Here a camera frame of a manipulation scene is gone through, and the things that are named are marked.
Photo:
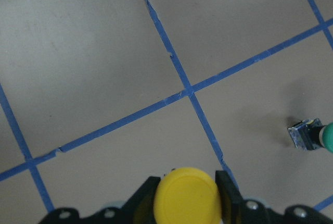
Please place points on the yellow push button switch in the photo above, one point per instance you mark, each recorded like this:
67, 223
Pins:
187, 195

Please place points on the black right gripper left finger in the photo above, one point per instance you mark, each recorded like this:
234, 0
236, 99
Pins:
139, 207

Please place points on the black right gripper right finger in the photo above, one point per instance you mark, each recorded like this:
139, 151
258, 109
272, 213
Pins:
230, 197

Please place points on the green push button switch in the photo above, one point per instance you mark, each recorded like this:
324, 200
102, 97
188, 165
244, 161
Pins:
311, 134

